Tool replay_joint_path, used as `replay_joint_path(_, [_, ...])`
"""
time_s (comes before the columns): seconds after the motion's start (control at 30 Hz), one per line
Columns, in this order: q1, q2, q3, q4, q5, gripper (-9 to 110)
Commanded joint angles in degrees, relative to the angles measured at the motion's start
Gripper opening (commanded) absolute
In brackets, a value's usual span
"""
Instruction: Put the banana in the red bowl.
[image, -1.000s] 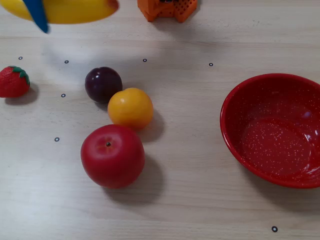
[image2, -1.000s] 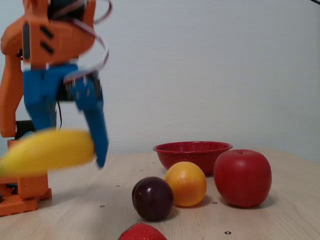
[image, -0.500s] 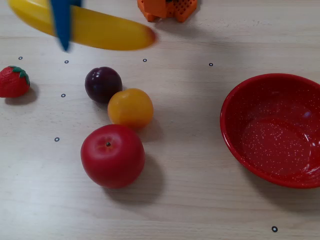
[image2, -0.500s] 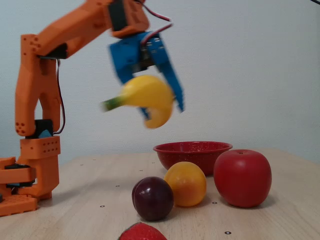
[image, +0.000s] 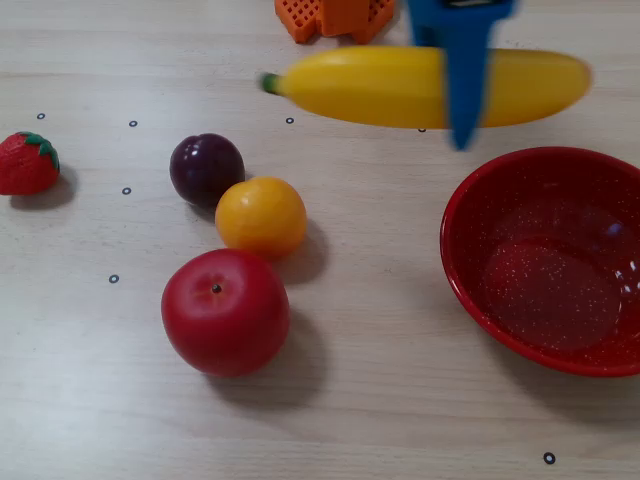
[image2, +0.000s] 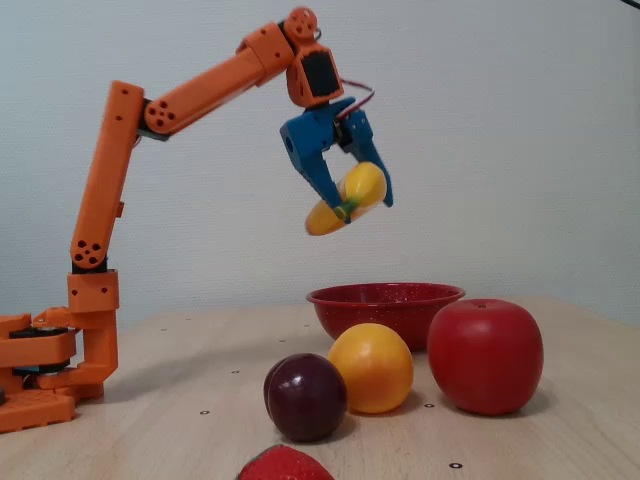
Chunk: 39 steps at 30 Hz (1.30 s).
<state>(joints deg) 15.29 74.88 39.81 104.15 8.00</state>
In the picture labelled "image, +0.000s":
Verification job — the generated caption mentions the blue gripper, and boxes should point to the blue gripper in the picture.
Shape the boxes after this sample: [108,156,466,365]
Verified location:
[405,0,517,152]

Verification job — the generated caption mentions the yellow toy banana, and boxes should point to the yellow toy banana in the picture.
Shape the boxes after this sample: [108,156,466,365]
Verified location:
[259,45,594,130]

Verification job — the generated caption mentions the red speckled bowl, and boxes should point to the red speckled bowl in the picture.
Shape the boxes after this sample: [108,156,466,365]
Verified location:
[439,146,640,379]

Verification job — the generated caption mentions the toy orange fruit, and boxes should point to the toy orange fruit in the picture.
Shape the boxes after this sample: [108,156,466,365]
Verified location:
[214,176,308,260]

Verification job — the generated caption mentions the purple toy plum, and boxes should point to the purple toy plum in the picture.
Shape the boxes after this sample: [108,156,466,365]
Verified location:
[169,132,246,209]

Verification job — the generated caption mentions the red toy apple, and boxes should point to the red toy apple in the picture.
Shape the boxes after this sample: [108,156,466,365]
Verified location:
[160,248,291,379]

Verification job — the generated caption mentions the red toy strawberry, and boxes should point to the red toy strawberry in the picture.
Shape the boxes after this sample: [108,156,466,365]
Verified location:
[0,131,62,196]

